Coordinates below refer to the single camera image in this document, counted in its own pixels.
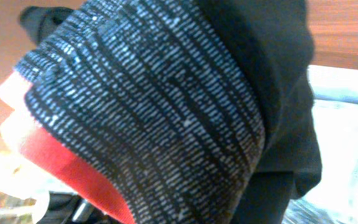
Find black garment red grey band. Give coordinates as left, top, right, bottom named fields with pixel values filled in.
left=0, top=0, right=322, bottom=223

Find light blue jeans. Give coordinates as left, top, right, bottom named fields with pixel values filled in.
left=283, top=65, right=358, bottom=224

